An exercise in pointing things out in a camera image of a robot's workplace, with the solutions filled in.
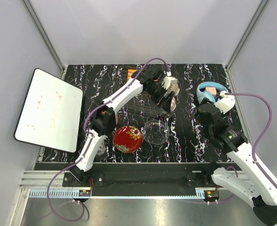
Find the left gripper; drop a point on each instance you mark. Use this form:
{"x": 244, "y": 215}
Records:
{"x": 165, "y": 103}

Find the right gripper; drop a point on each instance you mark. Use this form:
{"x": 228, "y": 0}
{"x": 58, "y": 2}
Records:
{"x": 199, "y": 119}

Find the blue triangle pattern bowl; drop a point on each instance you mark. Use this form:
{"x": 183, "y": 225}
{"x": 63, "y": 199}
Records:
{"x": 173, "y": 104}

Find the beige patterned bowl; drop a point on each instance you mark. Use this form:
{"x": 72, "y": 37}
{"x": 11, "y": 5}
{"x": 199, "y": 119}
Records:
{"x": 173, "y": 87}

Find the clear glass bowl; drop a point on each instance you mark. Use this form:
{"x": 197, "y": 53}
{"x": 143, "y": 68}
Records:
{"x": 155, "y": 132}

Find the red floral plate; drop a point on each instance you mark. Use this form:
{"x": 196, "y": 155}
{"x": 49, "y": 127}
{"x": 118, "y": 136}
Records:
{"x": 128, "y": 139}

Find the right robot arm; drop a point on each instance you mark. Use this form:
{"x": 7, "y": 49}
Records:
{"x": 261, "y": 192}

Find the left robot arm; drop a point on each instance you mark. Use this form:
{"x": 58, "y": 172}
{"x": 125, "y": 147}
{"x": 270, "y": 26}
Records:
{"x": 162, "y": 88}

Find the light blue headphones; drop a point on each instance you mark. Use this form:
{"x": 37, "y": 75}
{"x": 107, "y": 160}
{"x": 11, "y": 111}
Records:
{"x": 203, "y": 94}

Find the pink cube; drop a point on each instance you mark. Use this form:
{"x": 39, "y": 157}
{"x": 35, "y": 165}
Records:
{"x": 211, "y": 90}

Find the orange patterned box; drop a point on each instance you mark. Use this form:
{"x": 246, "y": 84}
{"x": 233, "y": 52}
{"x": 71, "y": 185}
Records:
{"x": 130, "y": 72}

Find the pink plastic cup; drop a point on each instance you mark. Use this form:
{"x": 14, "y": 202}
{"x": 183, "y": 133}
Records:
{"x": 116, "y": 119}

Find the clear glass cup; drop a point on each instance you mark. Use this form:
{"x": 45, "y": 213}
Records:
{"x": 102, "y": 149}

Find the white board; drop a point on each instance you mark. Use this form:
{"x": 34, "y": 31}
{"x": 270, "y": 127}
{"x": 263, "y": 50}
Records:
{"x": 50, "y": 115}

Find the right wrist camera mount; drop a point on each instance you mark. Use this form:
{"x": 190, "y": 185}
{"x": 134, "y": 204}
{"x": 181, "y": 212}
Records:
{"x": 227, "y": 100}

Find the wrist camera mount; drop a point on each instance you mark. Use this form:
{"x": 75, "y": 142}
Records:
{"x": 169, "y": 81}
{"x": 227, "y": 100}

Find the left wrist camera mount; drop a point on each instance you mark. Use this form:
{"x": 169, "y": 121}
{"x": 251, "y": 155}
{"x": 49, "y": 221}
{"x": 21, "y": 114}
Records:
{"x": 169, "y": 81}

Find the wire dish rack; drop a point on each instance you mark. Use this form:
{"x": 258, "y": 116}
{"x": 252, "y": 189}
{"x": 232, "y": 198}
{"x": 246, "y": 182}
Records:
{"x": 142, "y": 102}

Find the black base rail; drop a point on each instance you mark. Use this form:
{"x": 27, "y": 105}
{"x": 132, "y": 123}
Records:
{"x": 142, "y": 179}

